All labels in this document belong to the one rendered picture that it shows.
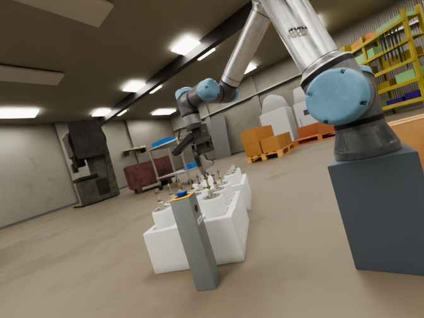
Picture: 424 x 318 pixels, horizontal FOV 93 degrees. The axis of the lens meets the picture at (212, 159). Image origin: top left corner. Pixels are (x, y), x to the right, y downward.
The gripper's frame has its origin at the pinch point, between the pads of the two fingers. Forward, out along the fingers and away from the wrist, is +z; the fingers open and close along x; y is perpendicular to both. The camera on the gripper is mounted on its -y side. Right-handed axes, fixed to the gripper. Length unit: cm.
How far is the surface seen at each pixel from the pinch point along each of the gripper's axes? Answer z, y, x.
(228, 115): -174, 2, 988
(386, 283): 35, 42, -30
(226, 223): 19.3, 5.1, -8.0
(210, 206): 12.6, 0.1, -4.7
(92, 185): -16, -404, 420
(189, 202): 5.5, -2.4, -20.3
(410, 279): 35, 48, -30
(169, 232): 18.4, -19.0, -5.7
